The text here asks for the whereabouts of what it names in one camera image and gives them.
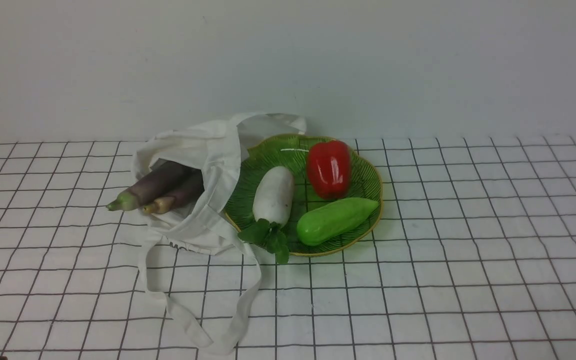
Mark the white cloth tote bag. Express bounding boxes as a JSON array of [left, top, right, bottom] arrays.
[[131, 112, 307, 356]]

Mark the white grid tablecloth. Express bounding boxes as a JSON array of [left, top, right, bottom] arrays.
[[0, 136, 576, 360]]

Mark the white radish with leaves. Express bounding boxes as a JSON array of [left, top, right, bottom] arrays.
[[238, 166, 295, 264]]

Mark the red bell pepper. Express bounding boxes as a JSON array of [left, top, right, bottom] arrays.
[[306, 140, 352, 201]]

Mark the purple eggplant yellow stem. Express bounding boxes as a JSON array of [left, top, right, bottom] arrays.
[[142, 170, 204, 214]]

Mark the green cucumber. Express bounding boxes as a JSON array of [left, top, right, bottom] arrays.
[[295, 197, 381, 247]]

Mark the green leaf-shaped plate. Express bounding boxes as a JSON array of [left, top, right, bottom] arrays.
[[223, 134, 384, 257]]

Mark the purple eggplant green stem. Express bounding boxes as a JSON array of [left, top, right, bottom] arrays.
[[105, 161, 194, 212]]

